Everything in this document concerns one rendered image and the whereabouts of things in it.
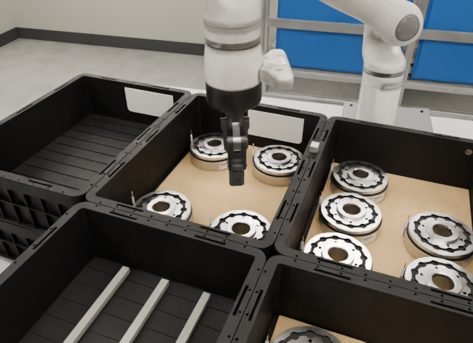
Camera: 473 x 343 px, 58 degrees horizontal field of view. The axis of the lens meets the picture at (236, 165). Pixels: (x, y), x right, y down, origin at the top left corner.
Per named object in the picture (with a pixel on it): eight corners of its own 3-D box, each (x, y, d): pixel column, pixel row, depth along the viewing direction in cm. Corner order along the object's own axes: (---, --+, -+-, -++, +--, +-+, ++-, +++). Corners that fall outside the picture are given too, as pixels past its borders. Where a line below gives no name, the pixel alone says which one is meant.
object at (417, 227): (407, 208, 74) (408, 206, 74) (471, 221, 72) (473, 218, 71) (407, 249, 66) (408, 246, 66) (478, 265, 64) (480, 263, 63)
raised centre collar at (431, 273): (424, 267, 63) (424, 263, 63) (460, 275, 62) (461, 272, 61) (423, 292, 59) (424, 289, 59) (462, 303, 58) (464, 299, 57)
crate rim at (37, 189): (84, 81, 106) (82, 72, 104) (195, 101, 97) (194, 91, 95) (-60, 170, 75) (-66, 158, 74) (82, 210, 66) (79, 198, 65)
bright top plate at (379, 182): (339, 158, 87) (339, 156, 87) (390, 170, 84) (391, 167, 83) (326, 186, 79) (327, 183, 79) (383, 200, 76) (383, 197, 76)
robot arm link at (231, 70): (295, 91, 53) (298, 43, 50) (205, 95, 53) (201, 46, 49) (284, 62, 61) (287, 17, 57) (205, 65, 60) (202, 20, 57)
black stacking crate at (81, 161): (91, 116, 111) (82, 75, 104) (196, 137, 102) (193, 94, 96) (-39, 211, 81) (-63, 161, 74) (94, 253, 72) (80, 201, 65)
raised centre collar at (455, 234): (424, 220, 71) (426, 217, 71) (457, 226, 70) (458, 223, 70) (425, 239, 67) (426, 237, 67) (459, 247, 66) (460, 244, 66)
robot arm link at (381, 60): (364, -6, 93) (355, 69, 103) (388, 5, 86) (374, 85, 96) (403, -10, 95) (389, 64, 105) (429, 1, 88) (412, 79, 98)
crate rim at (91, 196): (195, 101, 97) (194, 91, 95) (328, 125, 88) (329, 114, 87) (83, 210, 66) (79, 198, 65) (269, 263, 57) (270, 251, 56)
